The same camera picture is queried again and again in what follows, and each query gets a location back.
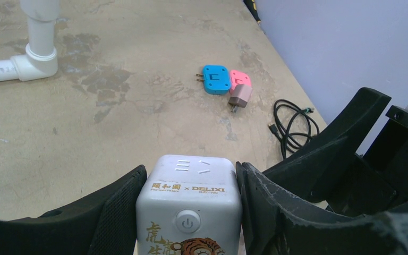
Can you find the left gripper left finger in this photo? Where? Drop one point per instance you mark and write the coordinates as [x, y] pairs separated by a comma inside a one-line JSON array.
[[103, 222]]

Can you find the dusty pink plug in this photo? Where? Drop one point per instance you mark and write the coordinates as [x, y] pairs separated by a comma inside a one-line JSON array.
[[240, 97]]

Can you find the blue plug adapter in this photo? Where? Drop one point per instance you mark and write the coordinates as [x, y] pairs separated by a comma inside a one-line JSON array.
[[215, 79]]

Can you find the white cube power socket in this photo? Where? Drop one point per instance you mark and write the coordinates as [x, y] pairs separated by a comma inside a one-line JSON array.
[[189, 205]]

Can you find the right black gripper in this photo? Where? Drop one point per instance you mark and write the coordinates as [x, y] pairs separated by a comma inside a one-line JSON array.
[[374, 182]]

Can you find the yellow handled screwdriver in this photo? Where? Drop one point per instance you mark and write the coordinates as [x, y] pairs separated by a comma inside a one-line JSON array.
[[252, 7]]

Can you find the white PVC pipe frame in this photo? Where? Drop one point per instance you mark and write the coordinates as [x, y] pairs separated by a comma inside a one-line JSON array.
[[40, 58]]

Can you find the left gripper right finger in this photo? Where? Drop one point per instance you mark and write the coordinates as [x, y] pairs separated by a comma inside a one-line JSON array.
[[276, 221]]

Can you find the pink plug adapter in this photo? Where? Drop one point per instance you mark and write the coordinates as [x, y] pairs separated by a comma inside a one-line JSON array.
[[238, 77]]

